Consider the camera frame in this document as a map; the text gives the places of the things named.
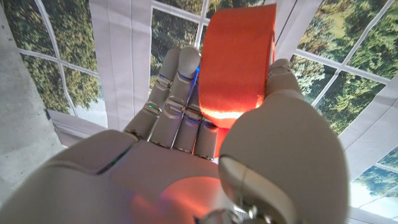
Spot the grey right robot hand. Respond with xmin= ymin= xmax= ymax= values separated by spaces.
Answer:
xmin=0 ymin=45 xmax=349 ymax=224

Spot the orange satin ribbon roll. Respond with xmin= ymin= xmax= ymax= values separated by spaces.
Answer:
xmin=198 ymin=2 xmax=277 ymax=158

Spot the printed window forest backdrop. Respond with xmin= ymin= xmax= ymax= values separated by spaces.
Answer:
xmin=0 ymin=0 xmax=398 ymax=222

